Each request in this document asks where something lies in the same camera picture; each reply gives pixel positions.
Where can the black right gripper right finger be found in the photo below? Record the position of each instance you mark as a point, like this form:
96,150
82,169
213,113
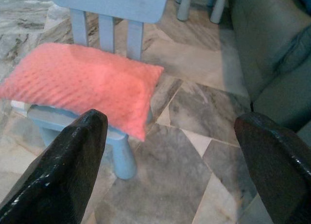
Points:
279,175

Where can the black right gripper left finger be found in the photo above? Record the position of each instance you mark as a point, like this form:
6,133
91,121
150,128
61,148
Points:
56,180

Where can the pink dotted plush pillow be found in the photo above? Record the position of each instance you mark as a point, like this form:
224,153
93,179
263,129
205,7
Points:
80,83

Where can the green leather sofa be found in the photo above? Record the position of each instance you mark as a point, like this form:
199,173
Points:
267,39

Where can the light blue child chair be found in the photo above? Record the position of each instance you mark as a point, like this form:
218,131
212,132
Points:
106,32
184,5

